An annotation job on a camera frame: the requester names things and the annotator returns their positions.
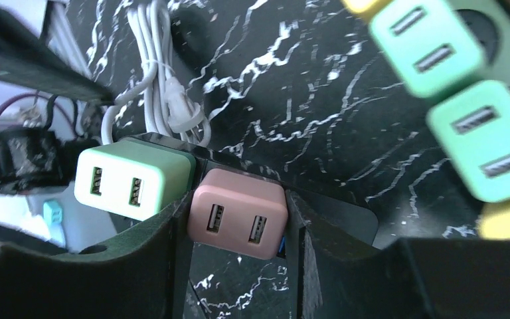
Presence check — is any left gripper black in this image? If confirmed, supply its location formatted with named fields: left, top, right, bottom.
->
left=0, top=8, right=114, bottom=194

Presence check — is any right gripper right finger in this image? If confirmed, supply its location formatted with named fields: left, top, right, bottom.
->
left=286, top=191, right=510, bottom=318

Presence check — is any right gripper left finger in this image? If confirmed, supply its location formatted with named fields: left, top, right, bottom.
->
left=0, top=193, right=193, bottom=318

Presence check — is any green white charger plug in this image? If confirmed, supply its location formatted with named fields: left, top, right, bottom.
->
left=74, top=138, right=196, bottom=221

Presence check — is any pink charger plug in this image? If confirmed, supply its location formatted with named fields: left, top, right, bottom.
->
left=187, top=168, right=288, bottom=260

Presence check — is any green power strip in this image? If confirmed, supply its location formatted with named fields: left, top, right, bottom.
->
left=446, top=0, right=510, bottom=116

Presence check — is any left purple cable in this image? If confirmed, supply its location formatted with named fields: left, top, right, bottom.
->
left=0, top=92, right=78, bottom=135

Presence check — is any white coiled cord upper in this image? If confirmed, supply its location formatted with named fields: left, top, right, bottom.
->
left=101, top=0, right=212, bottom=148

